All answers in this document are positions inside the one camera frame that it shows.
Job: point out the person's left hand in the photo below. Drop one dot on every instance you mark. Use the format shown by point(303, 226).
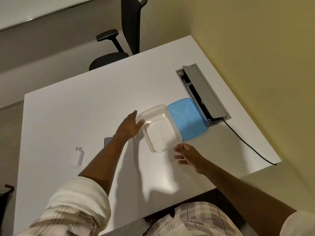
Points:
point(128, 129)

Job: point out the person's right hand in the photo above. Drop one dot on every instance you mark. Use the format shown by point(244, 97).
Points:
point(192, 157)

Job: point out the dark grey charger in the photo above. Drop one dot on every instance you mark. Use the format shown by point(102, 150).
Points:
point(107, 141)

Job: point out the clear plastic container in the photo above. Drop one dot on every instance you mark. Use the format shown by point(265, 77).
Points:
point(160, 132)

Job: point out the blue plastic lid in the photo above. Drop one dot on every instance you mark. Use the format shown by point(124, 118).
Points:
point(187, 117)

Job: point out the small white charger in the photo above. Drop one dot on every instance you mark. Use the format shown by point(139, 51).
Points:
point(76, 158)

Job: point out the person's right forearm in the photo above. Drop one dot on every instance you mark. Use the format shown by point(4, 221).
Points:
point(241, 194)

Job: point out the person's left forearm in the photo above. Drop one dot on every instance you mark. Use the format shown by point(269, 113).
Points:
point(103, 164)

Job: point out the plaid shirt with white cuffs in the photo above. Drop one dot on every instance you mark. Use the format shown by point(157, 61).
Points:
point(78, 206)

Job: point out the black office chair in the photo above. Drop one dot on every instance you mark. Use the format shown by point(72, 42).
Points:
point(133, 22)

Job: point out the black bag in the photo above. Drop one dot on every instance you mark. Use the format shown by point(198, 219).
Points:
point(2, 206)

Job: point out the white wall board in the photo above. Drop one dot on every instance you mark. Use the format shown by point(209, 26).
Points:
point(37, 9)

